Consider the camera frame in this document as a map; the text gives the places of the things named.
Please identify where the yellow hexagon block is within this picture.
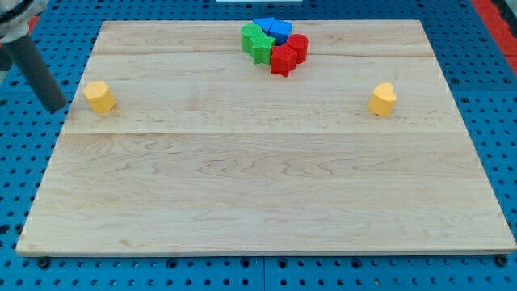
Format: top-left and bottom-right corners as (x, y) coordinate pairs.
(82, 81), (116, 113)

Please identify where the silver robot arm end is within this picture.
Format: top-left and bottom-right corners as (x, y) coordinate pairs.
(1, 0), (48, 44)

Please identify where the red star block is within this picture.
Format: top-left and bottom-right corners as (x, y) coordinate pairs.
(270, 44), (297, 77)

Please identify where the green star block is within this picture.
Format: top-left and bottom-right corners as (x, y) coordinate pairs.
(250, 32), (276, 65)

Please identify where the light wooden board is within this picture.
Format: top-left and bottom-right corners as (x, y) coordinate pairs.
(16, 19), (516, 257)

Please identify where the red round block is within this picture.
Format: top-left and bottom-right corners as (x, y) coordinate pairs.
(287, 34), (309, 64)

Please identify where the green round block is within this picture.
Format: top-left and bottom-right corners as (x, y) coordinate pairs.
(240, 23), (263, 53)

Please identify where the blue pentagon block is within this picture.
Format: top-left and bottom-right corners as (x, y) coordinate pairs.
(268, 20), (292, 46)

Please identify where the blue triangle block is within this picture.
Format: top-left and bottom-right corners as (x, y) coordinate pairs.
(253, 17), (275, 36)

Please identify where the yellow heart block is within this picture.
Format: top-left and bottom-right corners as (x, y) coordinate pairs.
(368, 82), (397, 116)

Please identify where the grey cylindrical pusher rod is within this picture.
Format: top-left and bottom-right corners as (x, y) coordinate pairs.
(3, 34), (67, 112)

